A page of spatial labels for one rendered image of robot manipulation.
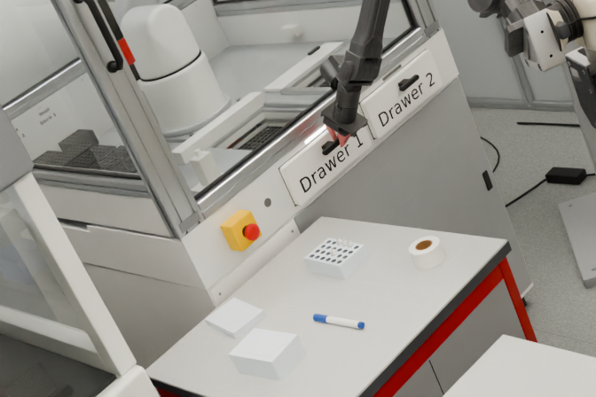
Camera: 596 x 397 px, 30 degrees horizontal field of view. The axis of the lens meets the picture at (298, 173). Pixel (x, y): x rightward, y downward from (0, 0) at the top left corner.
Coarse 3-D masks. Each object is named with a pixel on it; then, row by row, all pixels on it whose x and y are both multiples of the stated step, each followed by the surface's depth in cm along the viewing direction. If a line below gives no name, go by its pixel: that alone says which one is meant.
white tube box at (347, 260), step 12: (312, 252) 254; (324, 252) 253; (336, 252) 250; (348, 252) 248; (360, 252) 247; (312, 264) 252; (324, 264) 248; (336, 264) 245; (348, 264) 245; (360, 264) 248; (336, 276) 247; (348, 276) 246
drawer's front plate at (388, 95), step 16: (416, 64) 298; (432, 64) 302; (400, 80) 294; (432, 80) 302; (368, 96) 289; (384, 96) 290; (400, 96) 294; (416, 96) 298; (368, 112) 287; (384, 128) 291
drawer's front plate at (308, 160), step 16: (320, 144) 276; (352, 144) 284; (368, 144) 287; (288, 160) 272; (304, 160) 273; (320, 160) 277; (336, 160) 280; (352, 160) 284; (288, 176) 270; (304, 176) 273; (304, 192) 274
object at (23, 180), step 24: (0, 120) 194; (0, 144) 194; (0, 168) 194; (24, 168) 198; (0, 192) 195; (24, 192) 200; (48, 216) 204; (48, 240) 204; (72, 264) 208; (96, 312) 212; (120, 336) 216; (120, 360) 216; (120, 384) 215; (144, 384) 217
